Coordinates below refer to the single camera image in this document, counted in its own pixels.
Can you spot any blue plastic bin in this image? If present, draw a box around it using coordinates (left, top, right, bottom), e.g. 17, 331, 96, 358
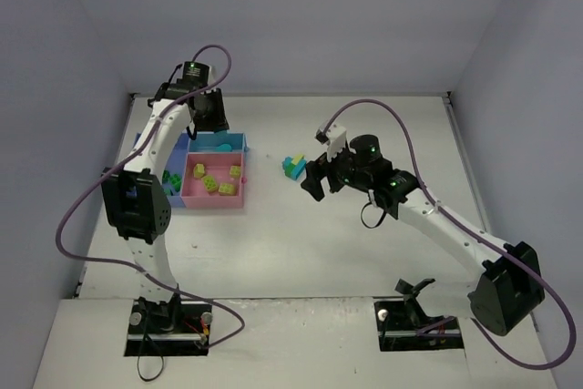
161, 133, 189, 209

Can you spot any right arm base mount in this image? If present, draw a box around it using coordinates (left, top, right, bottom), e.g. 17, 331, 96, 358
373, 299, 465, 353

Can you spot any teal rounded lego piece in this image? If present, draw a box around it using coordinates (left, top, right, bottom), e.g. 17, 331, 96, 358
215, 143, 233, 153

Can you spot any teal plastic bin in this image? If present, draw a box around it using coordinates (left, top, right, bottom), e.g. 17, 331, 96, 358
188, 131, 249, 153

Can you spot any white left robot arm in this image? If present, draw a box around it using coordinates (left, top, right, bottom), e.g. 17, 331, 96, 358
101, 61, 229, 325

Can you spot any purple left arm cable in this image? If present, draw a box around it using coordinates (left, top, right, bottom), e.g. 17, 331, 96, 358
55, 45, 247, 349

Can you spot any lime green lego brick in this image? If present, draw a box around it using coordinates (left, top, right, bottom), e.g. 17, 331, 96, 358
201, 175, 219, 193

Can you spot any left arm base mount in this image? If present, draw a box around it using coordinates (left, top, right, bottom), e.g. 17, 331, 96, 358
124, 301, 213, 357

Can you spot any yellow printed lego brick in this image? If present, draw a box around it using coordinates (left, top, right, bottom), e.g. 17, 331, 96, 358
218, 183, 238, 196

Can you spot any pale yellow lego brick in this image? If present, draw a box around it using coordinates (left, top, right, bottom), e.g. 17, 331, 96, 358
230, 166, 241, 179

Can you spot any pink plastic bin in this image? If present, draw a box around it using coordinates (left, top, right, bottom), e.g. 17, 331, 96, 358
181, 152, 246, 210

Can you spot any teal green lego stack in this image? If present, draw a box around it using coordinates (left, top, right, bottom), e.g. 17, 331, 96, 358
281, 154, 307, 180

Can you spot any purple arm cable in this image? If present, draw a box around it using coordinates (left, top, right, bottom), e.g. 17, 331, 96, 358
55, 45, 247, 349
325, 97, 576, 370

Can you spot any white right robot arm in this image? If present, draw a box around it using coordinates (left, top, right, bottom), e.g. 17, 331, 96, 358
301, 124, 545, 336

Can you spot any dark green lego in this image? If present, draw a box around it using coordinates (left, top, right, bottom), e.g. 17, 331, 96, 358
162, 170, 183, 196

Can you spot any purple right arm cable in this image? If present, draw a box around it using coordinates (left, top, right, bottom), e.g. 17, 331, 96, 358
325, 97, 576, 370

